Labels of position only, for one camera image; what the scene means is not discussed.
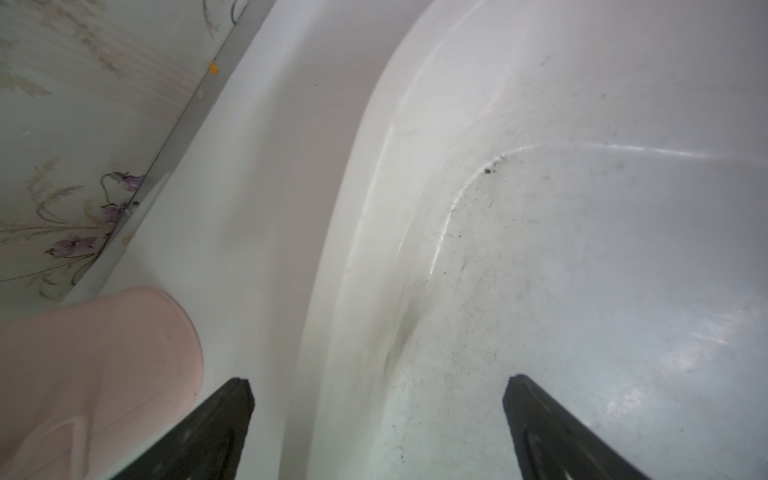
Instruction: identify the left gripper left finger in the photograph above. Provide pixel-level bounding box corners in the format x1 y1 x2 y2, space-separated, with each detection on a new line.
115 378 255 480

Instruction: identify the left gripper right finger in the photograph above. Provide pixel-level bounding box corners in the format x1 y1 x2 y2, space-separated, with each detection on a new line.
502 375 648 480

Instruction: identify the white plastic storage box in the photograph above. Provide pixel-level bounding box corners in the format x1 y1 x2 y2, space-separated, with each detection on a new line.
278 1 767 479

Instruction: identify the pink pen holder cup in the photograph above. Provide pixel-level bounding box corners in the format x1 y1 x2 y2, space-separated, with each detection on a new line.
1 288 203 479

